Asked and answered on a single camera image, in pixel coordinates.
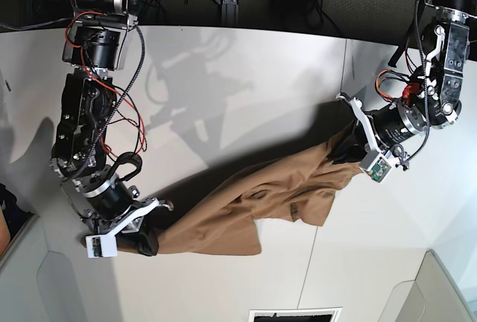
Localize grey chair left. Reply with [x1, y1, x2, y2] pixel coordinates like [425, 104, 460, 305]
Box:
[1, 216, 124, 321]

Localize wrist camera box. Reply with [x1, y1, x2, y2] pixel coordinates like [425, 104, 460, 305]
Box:
[359, 151, 393, 183]
[85, 234, 118, 259]

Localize tan t-shirt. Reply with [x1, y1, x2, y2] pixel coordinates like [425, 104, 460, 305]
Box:
[118, 124, 368, 258]

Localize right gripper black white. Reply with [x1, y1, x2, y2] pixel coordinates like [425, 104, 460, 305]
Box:
[82, 183, 174, 256]

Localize white floor vent frame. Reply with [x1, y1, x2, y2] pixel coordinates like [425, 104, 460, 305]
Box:
[247, 307, 342, 322]

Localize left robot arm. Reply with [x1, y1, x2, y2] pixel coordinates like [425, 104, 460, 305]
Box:
[329, 0, 476, 172]

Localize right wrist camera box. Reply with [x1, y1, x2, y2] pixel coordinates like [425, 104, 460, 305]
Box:
[85, 234, 118, 259]

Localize grey chair right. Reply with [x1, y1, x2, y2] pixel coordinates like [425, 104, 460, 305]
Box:
[379, 250, 476, 322]

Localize grey chair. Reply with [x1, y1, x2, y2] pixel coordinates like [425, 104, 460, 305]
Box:
[1, 216, 124, 321]
[379, 250, 476, 322]

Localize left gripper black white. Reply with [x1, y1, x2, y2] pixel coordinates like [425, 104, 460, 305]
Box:
[327, 92, 409, 169]

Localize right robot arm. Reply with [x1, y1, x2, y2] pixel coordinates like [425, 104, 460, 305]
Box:
[51, 0, 173, 259]

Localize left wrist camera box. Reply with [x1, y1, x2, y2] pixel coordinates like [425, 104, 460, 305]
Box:
[359, 151, 393, 183]

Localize aluminium table leg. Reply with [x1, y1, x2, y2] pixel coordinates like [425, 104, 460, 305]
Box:
[221, 0, 239, 27]

